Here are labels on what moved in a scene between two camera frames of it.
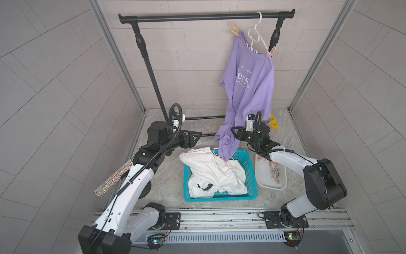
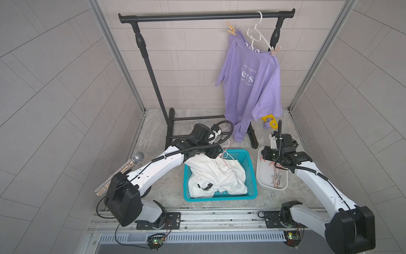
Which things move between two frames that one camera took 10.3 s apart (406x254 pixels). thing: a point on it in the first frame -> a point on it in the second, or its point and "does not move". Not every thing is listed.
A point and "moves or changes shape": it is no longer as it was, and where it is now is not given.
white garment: [211, 174] does not move
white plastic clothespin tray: [269, 175] does not move
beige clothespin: [236, 32] moves or changes shape
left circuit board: [155, 241] does not move
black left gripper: [188, 144] -> [213, 152]
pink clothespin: [271, 52] moves or changes shape
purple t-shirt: [249, 85] moves or changes shape
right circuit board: [293, 238] does not move
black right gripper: [239, 135] -> [265, 152]
